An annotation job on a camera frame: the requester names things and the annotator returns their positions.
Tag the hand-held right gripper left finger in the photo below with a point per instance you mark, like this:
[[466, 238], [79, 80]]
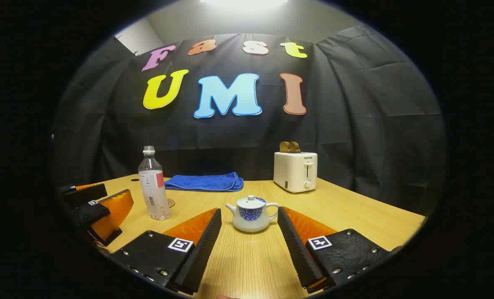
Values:
[[203, 249]]

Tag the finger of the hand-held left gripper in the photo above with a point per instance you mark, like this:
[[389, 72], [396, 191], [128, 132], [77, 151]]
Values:
[[91, 214], [87, 195]]

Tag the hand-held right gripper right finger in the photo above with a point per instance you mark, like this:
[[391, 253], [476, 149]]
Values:
[[294, 249]]

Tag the white blue-patterned teacup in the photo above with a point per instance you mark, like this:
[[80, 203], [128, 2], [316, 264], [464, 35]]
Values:
[[251, 220]]

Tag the round clear coaster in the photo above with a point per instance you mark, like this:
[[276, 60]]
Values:
[[172, 203]]

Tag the clear plastic water bottle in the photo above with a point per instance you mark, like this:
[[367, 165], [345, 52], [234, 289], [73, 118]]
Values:
[[153, 199]]

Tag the blue folded towel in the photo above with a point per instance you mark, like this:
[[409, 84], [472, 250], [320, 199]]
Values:
[[205, 182]]

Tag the white toaster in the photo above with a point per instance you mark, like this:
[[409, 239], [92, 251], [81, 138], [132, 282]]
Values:
[[292, 172]]

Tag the brown bread slice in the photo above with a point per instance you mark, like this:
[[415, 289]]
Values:
[[296, 147], [284, 147]]

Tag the black backdrop cloth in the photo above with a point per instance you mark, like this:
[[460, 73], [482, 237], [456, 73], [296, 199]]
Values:
[[355, 124]]

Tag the ceiling light panel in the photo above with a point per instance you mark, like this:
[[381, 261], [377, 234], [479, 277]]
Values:
[[244, 2]]

